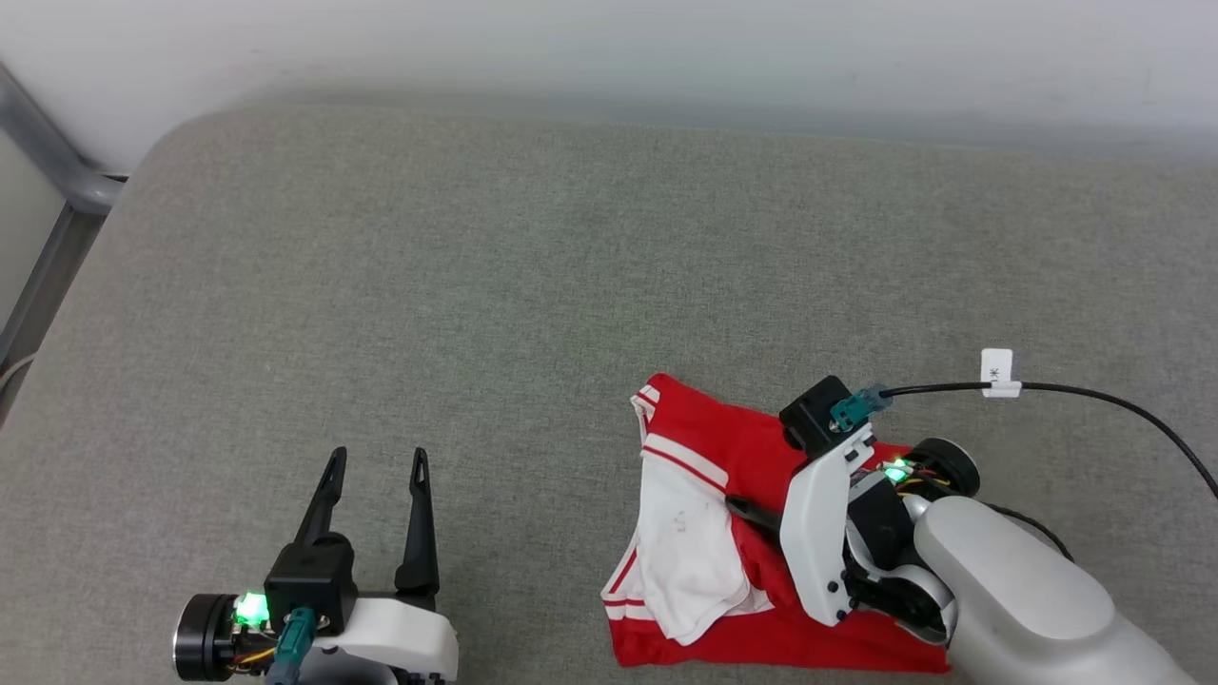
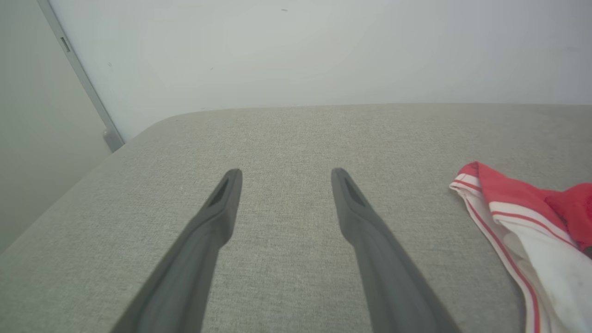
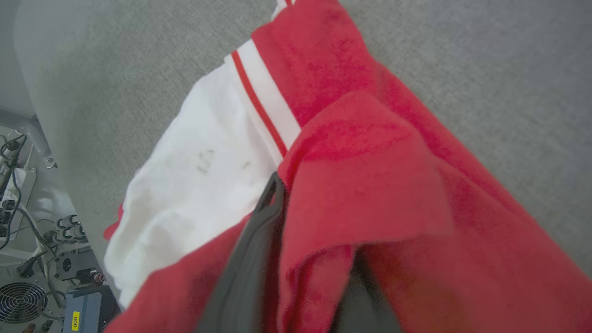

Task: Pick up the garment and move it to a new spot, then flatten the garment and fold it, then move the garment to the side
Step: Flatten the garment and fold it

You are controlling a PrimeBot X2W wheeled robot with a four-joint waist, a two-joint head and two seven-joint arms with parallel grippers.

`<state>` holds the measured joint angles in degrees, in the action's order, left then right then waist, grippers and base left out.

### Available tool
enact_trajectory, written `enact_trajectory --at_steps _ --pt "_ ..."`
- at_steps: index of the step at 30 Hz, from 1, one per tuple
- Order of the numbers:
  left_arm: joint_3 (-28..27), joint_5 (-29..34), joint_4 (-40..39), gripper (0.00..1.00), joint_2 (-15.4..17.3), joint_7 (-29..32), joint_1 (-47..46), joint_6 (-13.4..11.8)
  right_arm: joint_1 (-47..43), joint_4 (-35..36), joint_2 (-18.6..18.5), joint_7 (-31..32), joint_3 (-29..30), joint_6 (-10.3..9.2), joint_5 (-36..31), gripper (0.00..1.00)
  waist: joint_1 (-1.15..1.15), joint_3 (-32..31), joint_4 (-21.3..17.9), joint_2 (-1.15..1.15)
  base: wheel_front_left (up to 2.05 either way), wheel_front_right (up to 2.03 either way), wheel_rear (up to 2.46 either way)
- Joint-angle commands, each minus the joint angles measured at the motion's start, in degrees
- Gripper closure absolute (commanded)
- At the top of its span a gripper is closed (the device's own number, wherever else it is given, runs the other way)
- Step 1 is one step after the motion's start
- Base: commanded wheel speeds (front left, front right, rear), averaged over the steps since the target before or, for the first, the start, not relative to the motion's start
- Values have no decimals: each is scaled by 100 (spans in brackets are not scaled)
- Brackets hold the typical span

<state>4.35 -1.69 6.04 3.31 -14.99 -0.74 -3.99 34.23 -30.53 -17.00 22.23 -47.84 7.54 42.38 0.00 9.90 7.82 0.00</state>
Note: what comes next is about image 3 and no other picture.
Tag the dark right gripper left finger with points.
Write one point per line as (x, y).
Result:
(249, 277)

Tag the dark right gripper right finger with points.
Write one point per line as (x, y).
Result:
(365, 310)

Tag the red white sports jersey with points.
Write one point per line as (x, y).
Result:
(370, 162)

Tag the black square fan unit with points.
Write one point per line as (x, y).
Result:
(74, 264)

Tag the small metal bracket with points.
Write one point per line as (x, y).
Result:
(49, 163)

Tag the round metal fan grille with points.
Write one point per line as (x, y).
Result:
(21, 303)

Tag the blue grey box yellow label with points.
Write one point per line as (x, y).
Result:
(90, 310)

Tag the white power strip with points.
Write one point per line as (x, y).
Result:
(24, 185)

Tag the pale grey metal frame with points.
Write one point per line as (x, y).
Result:
(27, 134)

